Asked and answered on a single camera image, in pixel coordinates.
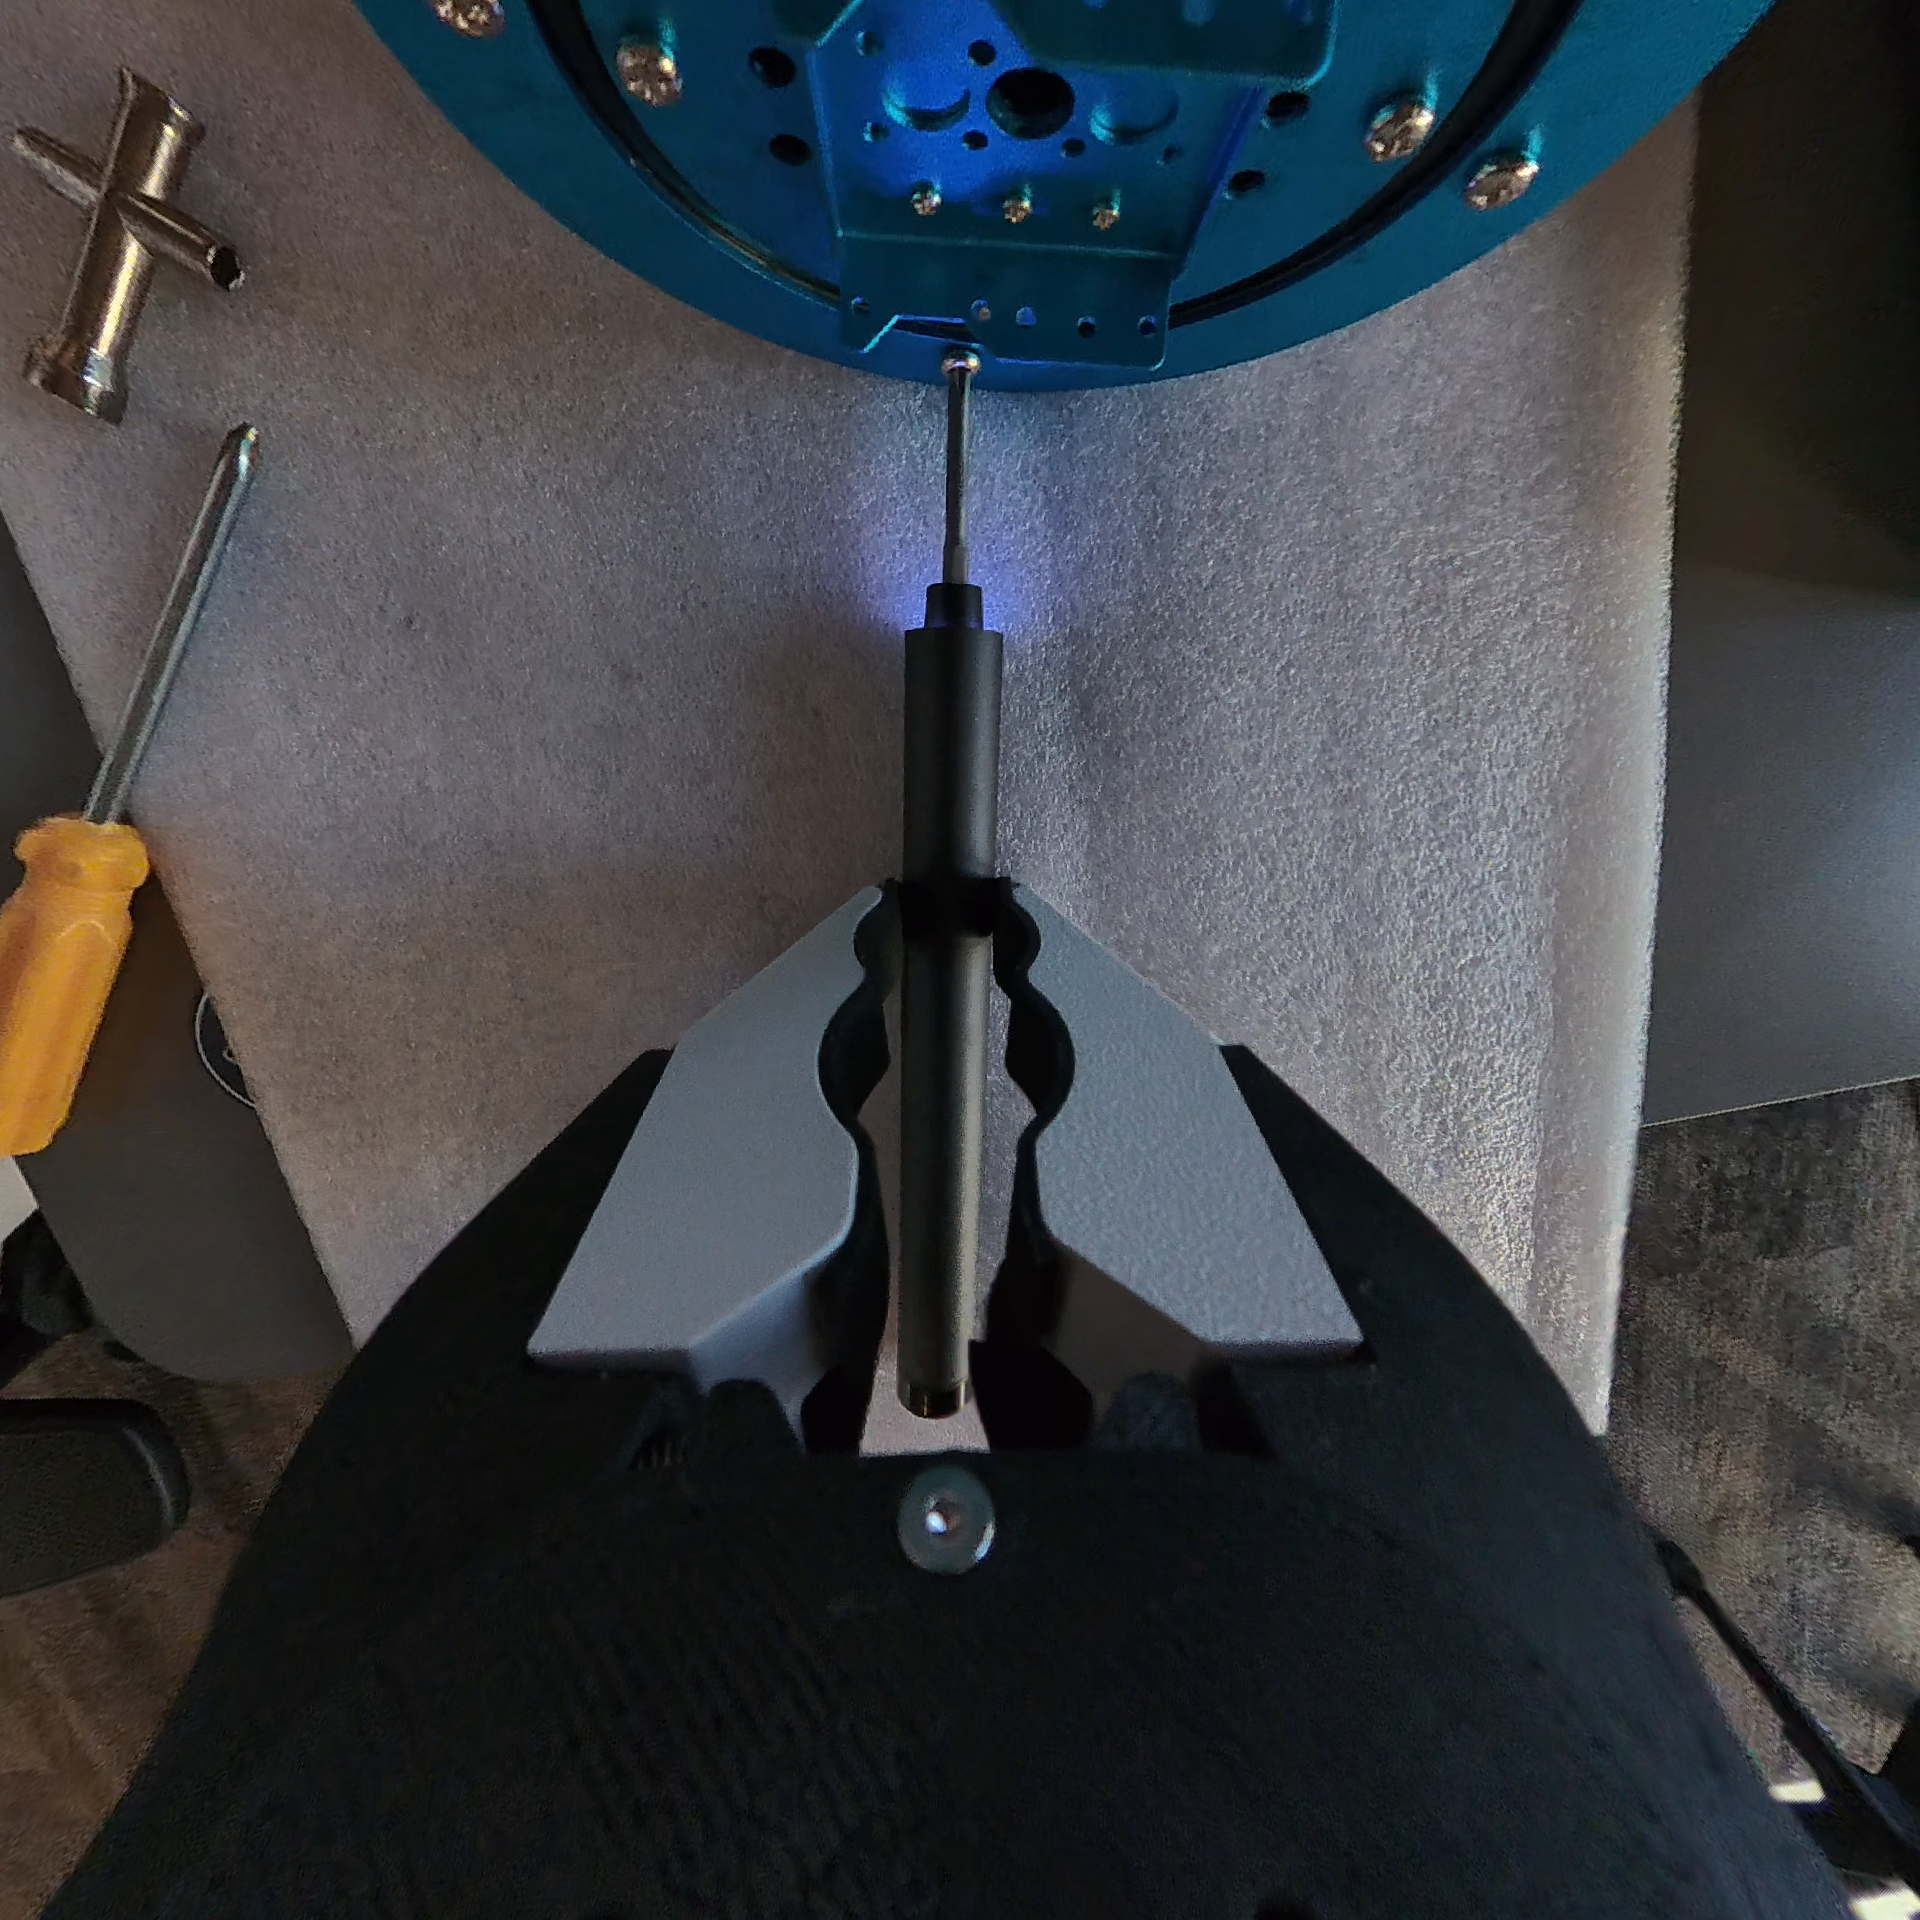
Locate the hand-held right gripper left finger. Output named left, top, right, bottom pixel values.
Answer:
left=528, top=882, right=905, bottom=1448

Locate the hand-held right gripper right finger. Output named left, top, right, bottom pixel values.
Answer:
left=972, top=882, right=1373, bottom=1448

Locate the black electric screwdriver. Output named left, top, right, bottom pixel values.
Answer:
left=895, top=347, right=1011, bottom=1419

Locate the yellow handled screwdriver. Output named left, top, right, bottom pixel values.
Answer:
left=0, top=423, right=264, bottom=1156

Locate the blue round metal turntable base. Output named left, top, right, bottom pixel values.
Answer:
left=352, top=0, right=1779, bottom=395

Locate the black round desk grommet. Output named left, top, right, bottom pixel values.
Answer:
left=195, top=987, right=260, bottom=1115

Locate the grey desk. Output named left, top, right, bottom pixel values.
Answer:
left=0, top=60, right=1920, bottom=1383

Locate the white foam sheet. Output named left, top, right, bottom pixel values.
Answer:
left=0, top=0, right=1696, bottom=1434

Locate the metal cross socket wrench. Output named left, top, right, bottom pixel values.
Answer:
left=12, top=67, right=248, bottom=429

